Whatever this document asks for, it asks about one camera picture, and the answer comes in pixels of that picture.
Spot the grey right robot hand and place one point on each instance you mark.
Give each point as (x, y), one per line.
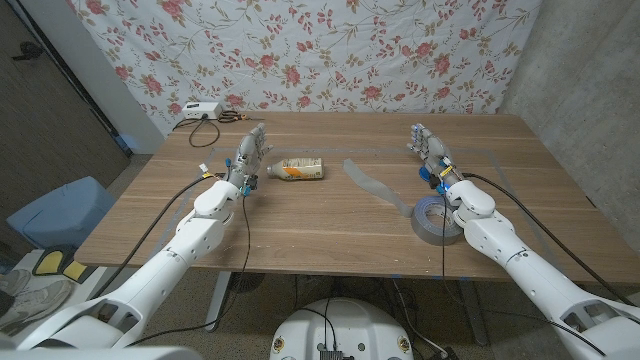
(434, 150)

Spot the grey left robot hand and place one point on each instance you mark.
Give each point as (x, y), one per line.
(247, 160)

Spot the plastic bottle with orange label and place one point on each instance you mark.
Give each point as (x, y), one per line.
(300, 169)

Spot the grey duct tape roll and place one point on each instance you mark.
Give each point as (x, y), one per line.
(425, 231)

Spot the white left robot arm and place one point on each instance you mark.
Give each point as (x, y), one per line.
(165, 260)

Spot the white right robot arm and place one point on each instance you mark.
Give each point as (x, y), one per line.
(525, 270)

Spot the white power box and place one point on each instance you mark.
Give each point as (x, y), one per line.
(202, 110)

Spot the floral backdrop cloth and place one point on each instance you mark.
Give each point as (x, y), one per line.
(300, 50)

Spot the white table leg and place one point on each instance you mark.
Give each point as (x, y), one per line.
(220, 300)

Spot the grey table leg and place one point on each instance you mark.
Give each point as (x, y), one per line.
(474, 310)

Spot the white robot torso base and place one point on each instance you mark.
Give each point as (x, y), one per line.
(345, 325)

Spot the yellow black foot pedal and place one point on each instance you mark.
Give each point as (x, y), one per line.
(49, 262)
(77, 271)

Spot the grey sneaker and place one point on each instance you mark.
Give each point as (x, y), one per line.
(37, 302)
(12, 281)

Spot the black wall hook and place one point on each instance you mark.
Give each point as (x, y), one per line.
(27, 50)

